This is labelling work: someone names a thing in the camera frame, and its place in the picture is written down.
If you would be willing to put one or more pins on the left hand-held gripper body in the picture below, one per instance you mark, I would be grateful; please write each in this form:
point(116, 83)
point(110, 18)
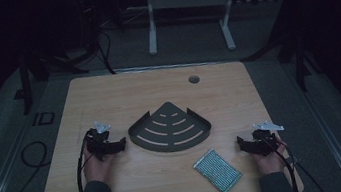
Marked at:
point(100, 140)

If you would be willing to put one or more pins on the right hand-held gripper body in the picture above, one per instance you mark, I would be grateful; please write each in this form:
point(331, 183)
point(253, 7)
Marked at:
point(265, 140)

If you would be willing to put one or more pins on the person's left hand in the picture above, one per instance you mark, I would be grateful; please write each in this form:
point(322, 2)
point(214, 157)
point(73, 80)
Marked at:
point(98, 168)

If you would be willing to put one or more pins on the black corner shelf tray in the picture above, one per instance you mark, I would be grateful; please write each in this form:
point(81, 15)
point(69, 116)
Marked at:
point(169, 128)

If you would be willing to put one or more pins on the black tripod stand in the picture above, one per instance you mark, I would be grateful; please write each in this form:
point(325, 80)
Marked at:
point(293, 51)
point(43, 65)

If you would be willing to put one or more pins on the person's right hand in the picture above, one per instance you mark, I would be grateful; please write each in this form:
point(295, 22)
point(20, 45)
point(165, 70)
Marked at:
point(271, 162)

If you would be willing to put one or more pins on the white metal desk frame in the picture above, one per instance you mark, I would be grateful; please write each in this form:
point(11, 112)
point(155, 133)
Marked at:
point(190, 9)

